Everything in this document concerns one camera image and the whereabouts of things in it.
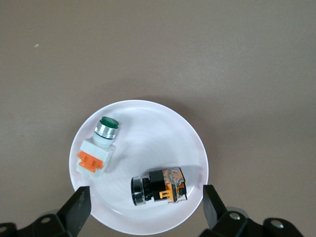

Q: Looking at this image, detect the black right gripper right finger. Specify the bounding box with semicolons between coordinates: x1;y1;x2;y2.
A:
199;184;249;237

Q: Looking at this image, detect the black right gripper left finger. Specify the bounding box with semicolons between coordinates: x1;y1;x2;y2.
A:
33;185;92;237

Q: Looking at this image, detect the black orange push-button switch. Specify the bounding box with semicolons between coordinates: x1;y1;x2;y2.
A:
130;167;188;207

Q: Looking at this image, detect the white orange green-button switch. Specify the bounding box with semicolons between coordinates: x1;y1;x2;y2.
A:
76;116;120;179

